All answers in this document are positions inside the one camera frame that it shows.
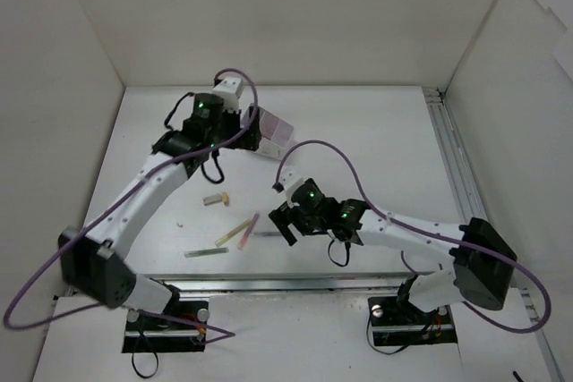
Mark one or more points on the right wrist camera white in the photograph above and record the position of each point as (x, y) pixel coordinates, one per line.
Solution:
(287, 183)

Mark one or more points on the green highlighter pen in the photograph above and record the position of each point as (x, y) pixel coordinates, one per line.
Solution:
(206, 252)

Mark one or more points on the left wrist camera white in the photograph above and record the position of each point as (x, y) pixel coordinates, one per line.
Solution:
(230, 90)

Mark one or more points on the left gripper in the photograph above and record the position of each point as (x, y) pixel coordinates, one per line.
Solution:
(250, 130)

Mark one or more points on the pink purple highlighter pen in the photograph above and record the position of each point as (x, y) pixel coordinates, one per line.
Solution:
(247, 233)

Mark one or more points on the yellow eraser with sleeve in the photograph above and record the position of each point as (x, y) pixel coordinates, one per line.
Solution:
(219, 198)

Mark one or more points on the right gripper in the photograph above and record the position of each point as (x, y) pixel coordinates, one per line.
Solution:
(286, 222)

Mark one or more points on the white three-compartment organizer box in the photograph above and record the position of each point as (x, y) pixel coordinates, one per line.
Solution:
(277, 136)

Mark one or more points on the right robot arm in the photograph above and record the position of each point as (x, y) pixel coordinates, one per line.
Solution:
(475, 262)

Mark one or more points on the purple pen clear cap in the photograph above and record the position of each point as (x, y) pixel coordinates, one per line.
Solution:
(266, 234)

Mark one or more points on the aluminium frame rail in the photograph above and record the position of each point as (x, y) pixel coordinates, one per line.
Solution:
(296, 317)

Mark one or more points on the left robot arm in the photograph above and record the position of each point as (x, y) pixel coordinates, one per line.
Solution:
(93, 259)

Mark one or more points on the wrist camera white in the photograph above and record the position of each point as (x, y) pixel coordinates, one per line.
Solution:
(230, 90)
(287, 183)

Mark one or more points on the yellow highlighter pen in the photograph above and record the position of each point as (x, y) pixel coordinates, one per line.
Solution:
(231, 234)

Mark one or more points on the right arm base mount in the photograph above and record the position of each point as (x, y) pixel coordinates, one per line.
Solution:
(392, 327)

